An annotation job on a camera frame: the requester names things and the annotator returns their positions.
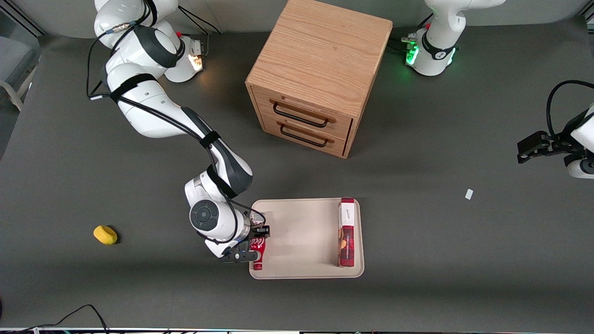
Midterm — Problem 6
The black cable at table edge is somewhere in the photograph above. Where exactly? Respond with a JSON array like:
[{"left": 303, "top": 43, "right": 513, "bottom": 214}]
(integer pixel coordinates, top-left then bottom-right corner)
[{"left": 0, "top": 304, "right": 110, "bottom": 334}]

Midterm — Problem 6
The beige plastic tray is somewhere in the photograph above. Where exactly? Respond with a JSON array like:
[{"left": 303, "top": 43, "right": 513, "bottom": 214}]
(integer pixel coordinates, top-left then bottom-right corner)
[{"left": 249, "top": 198, "right": 365, "bottom": 280}]

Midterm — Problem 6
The wooden two-drawer cabinet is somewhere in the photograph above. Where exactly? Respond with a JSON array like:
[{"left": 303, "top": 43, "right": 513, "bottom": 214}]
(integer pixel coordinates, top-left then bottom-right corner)
[{"left": 245, "top": 0, "right": 394, "bottom": 160}]

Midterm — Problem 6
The red biscuit box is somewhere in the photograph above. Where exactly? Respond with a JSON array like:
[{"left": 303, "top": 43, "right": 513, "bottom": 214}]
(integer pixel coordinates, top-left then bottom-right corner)
[{"left": 337, "top": 198, "right": 356, "bottom": 268}]

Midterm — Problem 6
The black drawer handle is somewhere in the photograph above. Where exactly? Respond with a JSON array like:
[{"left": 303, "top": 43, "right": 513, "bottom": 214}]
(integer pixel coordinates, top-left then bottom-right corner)
[
  {"left": 279, "top": 123, "right": 329, "bottom": 148},
  {"left": 272, "top": 102, "right": 329, "bottom": 128}
]

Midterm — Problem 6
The yellow sponge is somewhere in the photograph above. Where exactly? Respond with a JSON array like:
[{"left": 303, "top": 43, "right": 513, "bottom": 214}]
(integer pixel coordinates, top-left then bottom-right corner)
[{"left": 93, "top": 225, "right": 118, "bottom": 245}]

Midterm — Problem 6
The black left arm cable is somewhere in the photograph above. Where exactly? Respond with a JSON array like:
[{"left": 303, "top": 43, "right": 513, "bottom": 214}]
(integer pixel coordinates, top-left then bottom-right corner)
[{"left": 546, "top": 80, "right": 594, "bottom": 136}]

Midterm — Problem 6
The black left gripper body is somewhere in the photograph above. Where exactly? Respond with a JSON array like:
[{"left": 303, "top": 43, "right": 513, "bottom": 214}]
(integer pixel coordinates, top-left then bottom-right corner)
[{"left": 548, "top": 122, "right": 581, "bottom": 156}]

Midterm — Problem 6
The black right base cable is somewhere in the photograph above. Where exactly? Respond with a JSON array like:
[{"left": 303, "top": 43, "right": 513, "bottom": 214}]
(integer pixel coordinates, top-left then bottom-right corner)
[{"left": 177, "top": 6, "right": 222, "bottom": 55}]

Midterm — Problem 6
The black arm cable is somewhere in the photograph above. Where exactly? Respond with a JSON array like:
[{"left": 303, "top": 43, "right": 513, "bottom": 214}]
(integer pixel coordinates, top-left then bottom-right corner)
[
  {"left": 546, "top": 80, "right": 594, "bottom": 136},
  {"left": 86, "top": 0, "right": 253, "bottom": 244}
]

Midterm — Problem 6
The red coke bottle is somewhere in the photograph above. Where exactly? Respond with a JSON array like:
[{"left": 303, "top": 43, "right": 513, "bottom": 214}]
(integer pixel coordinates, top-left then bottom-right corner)
[{"left": 250, "top": 212, "right": 268, "bottom": 271}]

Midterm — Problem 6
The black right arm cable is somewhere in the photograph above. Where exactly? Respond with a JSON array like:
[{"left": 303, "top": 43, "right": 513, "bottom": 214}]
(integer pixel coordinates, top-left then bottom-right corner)
[{"left": 86, "top": 0, "right": 253, "bottom": 244}]

